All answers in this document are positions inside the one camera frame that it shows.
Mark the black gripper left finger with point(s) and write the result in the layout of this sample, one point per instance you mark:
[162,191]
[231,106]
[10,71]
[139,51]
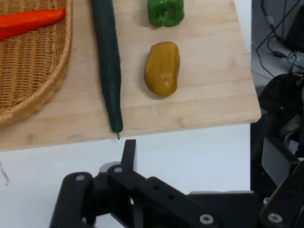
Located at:
[123,187]

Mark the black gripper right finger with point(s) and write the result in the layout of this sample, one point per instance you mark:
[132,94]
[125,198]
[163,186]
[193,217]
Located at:
[288,204]

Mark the dark green cucumber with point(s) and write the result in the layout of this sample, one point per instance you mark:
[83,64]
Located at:
[109,59]

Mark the black machine base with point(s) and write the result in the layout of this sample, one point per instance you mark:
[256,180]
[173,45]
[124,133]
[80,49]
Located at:
[278,114]

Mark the brown potato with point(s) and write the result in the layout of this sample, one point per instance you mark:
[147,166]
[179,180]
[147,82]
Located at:
[162,69]

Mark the light wooden board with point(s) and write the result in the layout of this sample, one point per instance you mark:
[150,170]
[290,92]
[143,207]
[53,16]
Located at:
[202,90]

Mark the woven wicker basket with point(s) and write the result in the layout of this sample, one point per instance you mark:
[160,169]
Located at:
[31,71]

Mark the black box device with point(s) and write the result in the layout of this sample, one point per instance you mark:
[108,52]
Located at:
[297,31]

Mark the green bell pepper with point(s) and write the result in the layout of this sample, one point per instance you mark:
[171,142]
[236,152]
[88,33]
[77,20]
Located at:
[165,12]

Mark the orange carrot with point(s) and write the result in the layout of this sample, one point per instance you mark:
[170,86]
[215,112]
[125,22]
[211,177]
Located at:
[26,22]

